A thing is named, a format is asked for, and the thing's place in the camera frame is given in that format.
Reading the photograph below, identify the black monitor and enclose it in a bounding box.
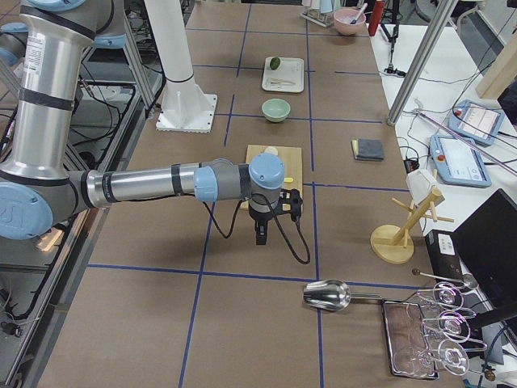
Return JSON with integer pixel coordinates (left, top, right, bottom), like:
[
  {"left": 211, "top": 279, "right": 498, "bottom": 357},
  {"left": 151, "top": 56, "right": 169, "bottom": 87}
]
[{"left": 452, "top": 189, "right": 516, "bottom": 306}]

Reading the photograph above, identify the wine glass middle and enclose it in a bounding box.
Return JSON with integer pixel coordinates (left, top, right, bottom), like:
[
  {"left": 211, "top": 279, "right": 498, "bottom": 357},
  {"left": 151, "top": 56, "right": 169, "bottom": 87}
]
[{"left": 422, "top": 310, "right": 488, "bottom": 352}]

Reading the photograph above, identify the wine glass rear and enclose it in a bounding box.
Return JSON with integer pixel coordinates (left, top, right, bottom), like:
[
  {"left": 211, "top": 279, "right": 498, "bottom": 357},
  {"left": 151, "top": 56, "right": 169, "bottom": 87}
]
[{"left": 415, "top": 281, "right": 477, "bottom": 317}]

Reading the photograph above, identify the near teach pendant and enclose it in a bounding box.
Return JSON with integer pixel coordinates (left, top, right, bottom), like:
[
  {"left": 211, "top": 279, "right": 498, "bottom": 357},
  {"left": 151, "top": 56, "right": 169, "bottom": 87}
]
[{"left": 429, "top": 135, "right": 492, "bottom": 188}]

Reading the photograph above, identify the aluminium frame post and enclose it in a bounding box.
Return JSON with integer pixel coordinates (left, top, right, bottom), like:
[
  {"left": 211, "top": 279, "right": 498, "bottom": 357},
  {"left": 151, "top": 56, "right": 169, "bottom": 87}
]
[{"left": 387, "top": 0, "right": 458, "bottom": 126}]

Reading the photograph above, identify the far teach pendant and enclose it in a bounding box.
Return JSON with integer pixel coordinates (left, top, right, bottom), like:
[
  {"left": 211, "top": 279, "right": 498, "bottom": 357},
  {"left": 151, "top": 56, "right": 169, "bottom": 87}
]
[{"left": 448, "top": 99, "right": 506, "bottom": 146}]

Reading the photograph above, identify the pink bowl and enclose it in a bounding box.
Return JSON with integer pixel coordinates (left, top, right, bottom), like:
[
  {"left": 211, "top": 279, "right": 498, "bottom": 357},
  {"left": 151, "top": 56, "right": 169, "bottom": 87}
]
[{"left": 333, "top": 8, "right": 366, "bottom": 36}]

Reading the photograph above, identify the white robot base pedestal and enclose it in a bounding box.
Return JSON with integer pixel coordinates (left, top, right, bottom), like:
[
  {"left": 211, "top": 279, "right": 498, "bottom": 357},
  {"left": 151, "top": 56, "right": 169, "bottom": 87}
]
[{"left": 145, "top": 0, "right": 217, "bottom": 133}]

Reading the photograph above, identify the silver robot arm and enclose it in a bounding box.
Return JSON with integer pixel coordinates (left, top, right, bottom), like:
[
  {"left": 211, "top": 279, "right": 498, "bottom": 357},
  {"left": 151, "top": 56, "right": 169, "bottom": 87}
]
[{"left": 1, "top": 1, "right": 286, "bottom": 245}]

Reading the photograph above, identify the black tripod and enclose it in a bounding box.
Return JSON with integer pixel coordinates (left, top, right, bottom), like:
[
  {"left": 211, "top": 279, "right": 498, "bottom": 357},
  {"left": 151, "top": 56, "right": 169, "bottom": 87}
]
[{"left": 380, "top": 0, "right": 406, "bottom": 78}]

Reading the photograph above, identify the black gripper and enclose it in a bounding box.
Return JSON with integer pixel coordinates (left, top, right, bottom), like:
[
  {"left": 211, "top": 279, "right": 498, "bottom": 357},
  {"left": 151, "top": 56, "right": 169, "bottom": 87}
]
[{"left": 248, "top": 196, "right": 278, "bottom": 245}]

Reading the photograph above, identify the light green bowl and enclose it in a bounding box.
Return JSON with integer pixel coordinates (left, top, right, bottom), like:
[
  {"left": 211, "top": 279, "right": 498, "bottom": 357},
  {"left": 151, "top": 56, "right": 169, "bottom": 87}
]
[{"left": 261, "top": 99, "right": 291, "bottom": 123}]

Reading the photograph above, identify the steel scoop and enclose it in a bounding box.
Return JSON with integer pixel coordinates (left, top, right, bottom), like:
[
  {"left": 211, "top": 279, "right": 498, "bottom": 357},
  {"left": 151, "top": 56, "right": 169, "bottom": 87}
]
[{"left": 303, "top": 279, "right": 383, "bottom": 311}]

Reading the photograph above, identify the grey and yellow cloth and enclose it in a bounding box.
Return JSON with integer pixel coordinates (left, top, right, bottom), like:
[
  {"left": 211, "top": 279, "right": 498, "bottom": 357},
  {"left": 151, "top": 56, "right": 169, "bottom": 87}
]
[{"left": 351, "top": 138, "right": 385, "bottom": 161}]

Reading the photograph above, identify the white bear tray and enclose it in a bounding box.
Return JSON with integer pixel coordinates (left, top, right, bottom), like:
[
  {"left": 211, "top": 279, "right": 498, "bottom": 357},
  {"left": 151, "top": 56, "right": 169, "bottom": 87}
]
[{"left": 262, "top": 57, "right": 305, "bottom": 93}]

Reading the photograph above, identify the bamboo cutting board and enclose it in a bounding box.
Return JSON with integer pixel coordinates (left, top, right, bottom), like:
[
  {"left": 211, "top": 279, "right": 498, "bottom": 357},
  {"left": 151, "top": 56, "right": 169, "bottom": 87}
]
[{"left": 246, "top": 145, "right": 303, "bottom": 196}]

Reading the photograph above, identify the wine glass front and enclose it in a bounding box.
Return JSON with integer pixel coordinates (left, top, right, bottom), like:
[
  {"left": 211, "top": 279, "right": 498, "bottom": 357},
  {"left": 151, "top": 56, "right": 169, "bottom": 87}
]
[{"left": 392, "top": 339, "right": 469, "bottom": 379}]

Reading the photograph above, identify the teach pendant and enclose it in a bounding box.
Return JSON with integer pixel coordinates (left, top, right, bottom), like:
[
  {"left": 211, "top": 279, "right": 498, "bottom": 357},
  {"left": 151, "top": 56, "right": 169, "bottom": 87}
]
[
  {"left": 429, "top": 135, "right": 492, "bottom": 188},
  {"left": 448, "top": 99, "right": 506, "bottom": 146}
]

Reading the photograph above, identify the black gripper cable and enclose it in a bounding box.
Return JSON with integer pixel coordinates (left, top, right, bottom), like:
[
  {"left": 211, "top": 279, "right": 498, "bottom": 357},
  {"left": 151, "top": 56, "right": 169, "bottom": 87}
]
[{"left": 201, "top": 192, "right": 311, "bottom": 265}]

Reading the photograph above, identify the black box with label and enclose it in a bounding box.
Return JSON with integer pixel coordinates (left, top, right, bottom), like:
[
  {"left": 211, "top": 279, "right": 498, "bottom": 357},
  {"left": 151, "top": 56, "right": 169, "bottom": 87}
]
[{"left": 425, "top": 230, "right": 463, "bottom": 280}]

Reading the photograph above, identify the wooden mug tree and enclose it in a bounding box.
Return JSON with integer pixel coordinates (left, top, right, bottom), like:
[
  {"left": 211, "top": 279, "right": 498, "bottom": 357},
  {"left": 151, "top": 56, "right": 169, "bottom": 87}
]
[{"left": 370, "top": 186, "right": 454, "bottom": 264}]

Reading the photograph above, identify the dark tray with glasses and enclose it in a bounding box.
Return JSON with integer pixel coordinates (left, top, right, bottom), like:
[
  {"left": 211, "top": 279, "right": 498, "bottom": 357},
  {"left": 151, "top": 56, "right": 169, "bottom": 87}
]
[{"left": 381, "top": 300, "right": 439, "bottom": 380}]

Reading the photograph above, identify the wine glass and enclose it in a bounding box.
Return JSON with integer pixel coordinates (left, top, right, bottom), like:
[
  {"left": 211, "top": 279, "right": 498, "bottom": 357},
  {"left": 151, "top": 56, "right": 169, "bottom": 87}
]
[
  {"left": 392, "top": 339, "right": 469, "bottom": 379},
  {"left": 422, "top": 310, "right": 488, "bottom": 352},
  {"left": 415, "top": 281, "right": 477, "bottom": 317}
]

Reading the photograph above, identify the green avocado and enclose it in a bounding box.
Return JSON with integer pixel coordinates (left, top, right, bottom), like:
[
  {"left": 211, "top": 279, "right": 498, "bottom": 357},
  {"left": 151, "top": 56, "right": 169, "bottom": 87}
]
[{"left": 269, "top": 57, "right": 281, "bottom": 70}]

